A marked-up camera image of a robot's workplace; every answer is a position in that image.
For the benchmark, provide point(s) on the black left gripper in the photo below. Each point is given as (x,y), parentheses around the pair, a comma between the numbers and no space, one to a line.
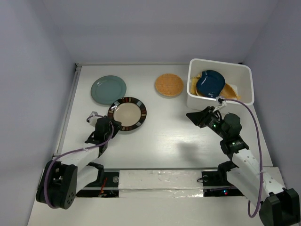
(116,126)

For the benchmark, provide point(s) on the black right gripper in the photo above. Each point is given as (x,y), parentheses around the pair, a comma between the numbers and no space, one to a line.
(200,118)

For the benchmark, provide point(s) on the black rimmed beige plate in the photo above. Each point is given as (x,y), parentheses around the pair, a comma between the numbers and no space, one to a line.
(129,111)

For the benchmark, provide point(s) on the plain orange round plate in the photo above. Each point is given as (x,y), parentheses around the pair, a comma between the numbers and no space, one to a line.
(201,94)

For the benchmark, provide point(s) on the yellow green woven bamboo tray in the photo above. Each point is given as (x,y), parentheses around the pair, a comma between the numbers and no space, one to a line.
(193,86)

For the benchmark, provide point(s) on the dark blue shell shaped plate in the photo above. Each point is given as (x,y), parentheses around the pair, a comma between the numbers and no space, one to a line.
(210,84)

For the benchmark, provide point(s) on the leaf shaped orange woven tray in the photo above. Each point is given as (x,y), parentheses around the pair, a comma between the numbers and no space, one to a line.
(227,92)

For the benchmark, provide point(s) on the round orange woven basket plate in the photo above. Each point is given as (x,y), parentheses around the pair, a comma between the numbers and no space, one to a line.
(169,85)

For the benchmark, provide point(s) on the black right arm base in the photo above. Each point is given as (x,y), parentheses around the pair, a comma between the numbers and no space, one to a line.
(215,183)

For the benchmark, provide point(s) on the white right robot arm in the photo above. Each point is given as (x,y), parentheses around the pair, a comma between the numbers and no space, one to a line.
(275,205)

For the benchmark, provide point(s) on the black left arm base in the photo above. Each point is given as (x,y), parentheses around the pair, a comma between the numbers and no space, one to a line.
(105,186)

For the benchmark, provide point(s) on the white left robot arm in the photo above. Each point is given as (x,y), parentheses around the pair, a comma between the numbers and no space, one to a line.
(65,175)

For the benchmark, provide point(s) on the white plastic bin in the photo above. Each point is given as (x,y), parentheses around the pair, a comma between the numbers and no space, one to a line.
(238,76)

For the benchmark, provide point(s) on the teal round ceramic plate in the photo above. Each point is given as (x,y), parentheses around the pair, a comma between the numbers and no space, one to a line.
(108,89)

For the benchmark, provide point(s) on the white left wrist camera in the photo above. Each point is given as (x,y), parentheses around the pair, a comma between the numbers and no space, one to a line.
(92,115)

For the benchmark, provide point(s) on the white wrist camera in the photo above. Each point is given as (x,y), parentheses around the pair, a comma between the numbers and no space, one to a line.
(221,103)
(92,115)

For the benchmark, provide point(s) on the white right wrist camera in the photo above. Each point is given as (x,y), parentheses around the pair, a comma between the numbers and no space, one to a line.
(221,103)

